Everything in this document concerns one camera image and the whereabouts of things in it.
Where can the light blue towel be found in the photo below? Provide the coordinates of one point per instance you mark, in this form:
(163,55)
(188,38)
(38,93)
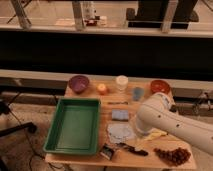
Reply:
(119,132)

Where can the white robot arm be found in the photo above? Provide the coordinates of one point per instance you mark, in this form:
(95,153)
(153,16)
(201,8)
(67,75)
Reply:
(155,112)

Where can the white plastic cup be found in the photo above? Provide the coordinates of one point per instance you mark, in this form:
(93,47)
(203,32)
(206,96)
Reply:
(121,82)

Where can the blue plastic cup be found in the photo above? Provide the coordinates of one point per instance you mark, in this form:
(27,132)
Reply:
(137,93)

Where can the red yellow apple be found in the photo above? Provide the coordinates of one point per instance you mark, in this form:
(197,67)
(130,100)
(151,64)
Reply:
(102,89)

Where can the thin metal utensil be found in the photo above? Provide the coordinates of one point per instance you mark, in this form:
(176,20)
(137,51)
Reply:
(117,103)

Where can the purple bowl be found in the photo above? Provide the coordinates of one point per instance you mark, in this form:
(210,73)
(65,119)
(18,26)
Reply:
(78,83)

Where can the orange bowl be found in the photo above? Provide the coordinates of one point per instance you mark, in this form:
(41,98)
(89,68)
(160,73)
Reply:
(160,86)

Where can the green plastic tray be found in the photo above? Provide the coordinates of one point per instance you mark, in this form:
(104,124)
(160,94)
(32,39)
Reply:
(75,127)

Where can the bunch of dark grapes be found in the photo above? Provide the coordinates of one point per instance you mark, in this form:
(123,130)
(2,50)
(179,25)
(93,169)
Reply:
(174,157)

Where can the black office chair base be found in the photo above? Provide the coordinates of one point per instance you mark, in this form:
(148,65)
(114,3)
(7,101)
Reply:
(29,126)

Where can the black handled peeler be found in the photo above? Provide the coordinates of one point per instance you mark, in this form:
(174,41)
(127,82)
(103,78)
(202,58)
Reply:
(132,149)

